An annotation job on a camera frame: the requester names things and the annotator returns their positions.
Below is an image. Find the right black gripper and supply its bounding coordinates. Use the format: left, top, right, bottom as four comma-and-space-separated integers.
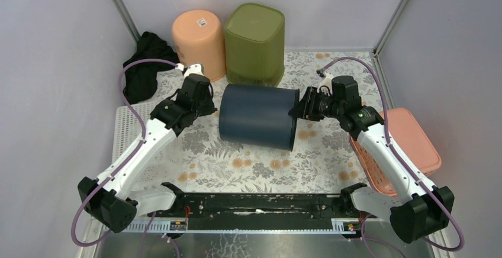
288, 86, 343, 122

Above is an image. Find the dark blue round bin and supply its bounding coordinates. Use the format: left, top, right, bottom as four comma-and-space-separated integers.
218, 84, 300, 151

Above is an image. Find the orange round bucket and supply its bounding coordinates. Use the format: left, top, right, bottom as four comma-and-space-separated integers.
172, 9, 226, 82

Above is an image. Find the white plastic basket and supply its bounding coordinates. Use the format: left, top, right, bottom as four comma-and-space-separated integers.
112, 106, 184, 191

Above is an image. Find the green mesh waste bin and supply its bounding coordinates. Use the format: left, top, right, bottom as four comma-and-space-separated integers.
224, 2, 285, 87

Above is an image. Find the pink plastic basket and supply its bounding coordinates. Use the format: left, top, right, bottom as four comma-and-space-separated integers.
349, 108, 442, 196

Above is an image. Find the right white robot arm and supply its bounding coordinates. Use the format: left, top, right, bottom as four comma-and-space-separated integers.
289, 76, 454, 243

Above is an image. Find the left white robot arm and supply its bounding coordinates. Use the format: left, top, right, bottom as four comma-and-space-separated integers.
78, 63, 217, 233

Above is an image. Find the floral table mat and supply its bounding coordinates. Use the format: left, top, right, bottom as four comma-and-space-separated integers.
135, 52, 382, 194

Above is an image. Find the black cloth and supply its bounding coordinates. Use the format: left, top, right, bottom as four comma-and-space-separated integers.
123, 31, 179, 104

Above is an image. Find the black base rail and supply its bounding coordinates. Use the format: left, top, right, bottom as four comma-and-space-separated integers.
156, 192, 360, 233

